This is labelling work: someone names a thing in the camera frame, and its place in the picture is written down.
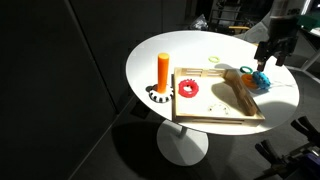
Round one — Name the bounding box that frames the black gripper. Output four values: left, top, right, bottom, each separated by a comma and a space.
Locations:
254, 14, 300, 73

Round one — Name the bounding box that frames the blue knobbed ring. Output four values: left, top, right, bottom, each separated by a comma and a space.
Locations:
252, 70, 272, 91

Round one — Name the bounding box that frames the wooden tray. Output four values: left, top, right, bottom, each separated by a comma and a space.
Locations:
171, 66, 267, 126

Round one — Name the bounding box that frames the dark metal rack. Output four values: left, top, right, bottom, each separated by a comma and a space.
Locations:
208, 0, 269, 34

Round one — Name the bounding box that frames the grey crumpled bag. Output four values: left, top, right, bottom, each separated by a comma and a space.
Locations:
191, 13, 210, 32

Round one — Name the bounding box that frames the black clamp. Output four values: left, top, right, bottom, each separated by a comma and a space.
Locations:
254, 138, 292, 169

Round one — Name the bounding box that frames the orange peg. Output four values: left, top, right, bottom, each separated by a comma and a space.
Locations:
157, 52, 170, 94

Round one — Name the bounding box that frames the black white striped peg base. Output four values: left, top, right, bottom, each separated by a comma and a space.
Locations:
148, 83, 175, 104

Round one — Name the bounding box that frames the thin green ring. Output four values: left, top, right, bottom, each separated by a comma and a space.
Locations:
239, 65, 255, 75

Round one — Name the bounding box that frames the white metal frame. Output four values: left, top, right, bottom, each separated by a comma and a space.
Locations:
299, 28, 320, 73

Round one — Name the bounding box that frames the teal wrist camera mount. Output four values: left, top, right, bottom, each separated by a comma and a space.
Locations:
294, 13, 320, 32

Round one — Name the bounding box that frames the thin yellow-green ring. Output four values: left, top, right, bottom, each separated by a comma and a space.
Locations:
208, 55, 221, 64

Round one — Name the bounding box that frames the red knobbed ring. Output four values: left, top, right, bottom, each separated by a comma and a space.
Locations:
178, 78, 200, 99

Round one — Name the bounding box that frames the white table pedestal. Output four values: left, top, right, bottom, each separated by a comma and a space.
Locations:
155, 119, 210, 167

